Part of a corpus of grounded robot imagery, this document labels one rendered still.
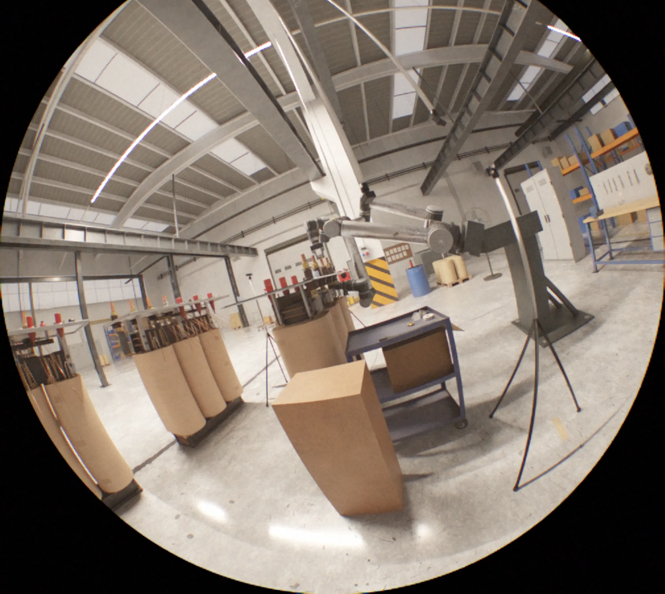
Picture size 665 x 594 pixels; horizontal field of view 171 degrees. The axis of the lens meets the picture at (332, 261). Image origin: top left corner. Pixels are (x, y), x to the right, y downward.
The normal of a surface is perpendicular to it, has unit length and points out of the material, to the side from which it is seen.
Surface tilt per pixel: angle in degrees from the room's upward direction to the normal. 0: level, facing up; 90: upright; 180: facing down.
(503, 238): 90
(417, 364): 90
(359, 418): 90
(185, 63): 174
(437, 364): 90
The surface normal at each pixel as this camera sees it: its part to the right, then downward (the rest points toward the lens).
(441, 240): -0.37, 0.29
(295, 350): -0.19, -0.01
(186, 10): 0.31, 0.95
